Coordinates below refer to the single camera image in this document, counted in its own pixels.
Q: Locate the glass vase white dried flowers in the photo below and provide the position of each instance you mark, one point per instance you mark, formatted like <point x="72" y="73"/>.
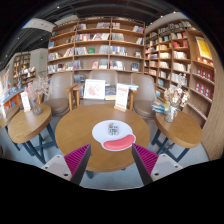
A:
<point x="170" y="115"/>

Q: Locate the white red sign stand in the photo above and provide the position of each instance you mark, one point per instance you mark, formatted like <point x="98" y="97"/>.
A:
<point x="121" y="96"/>

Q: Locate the white mouse pad red rest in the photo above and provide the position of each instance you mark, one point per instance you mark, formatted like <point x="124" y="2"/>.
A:
<point x="100" y="133"/>

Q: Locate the white picture board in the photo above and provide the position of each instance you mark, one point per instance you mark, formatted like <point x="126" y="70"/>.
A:
<point x="94" y="89"/>

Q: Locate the stack of blue books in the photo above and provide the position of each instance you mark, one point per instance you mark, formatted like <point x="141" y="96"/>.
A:
<point x="160" y="106"/>

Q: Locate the tall wooden bookshelf unit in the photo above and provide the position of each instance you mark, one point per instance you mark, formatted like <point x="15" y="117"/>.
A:
<point x="173" y="56"/>

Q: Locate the distant wooden bookshelf unit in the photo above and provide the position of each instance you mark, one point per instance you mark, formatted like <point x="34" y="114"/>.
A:
<point x="21" y="68"/>

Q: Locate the dark cover book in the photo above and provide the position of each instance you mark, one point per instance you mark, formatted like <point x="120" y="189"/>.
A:
<point x="110" y="92"/>

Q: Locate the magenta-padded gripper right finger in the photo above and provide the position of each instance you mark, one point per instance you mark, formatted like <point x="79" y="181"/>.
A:
<point x="163" y="165"/>

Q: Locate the beige wooden-armed armchair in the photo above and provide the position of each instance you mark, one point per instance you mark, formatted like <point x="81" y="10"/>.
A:
<point x="143" y="93"/>
<point x="106" y="76"/>
<point x="58" y="90"/>

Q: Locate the transparent computer mouse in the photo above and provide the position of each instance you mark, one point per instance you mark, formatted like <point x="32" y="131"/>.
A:
<point x="113" y="129"/>

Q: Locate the round wooden side table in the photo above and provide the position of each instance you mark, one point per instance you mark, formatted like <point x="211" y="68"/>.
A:
<point x="28" y="125"/>
<point x="8" y="118"/>
<point x="180" y="130"/>

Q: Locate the orange low display shelf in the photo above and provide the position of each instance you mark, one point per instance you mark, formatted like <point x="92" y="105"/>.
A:
<point x="11" y="100"/>

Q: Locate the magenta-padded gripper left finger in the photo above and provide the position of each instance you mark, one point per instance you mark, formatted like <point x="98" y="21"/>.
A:
<point x="60" y="166"/>

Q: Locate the small white red sign card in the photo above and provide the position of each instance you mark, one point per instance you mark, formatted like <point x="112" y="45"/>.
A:
<point x="25" y="101"/>

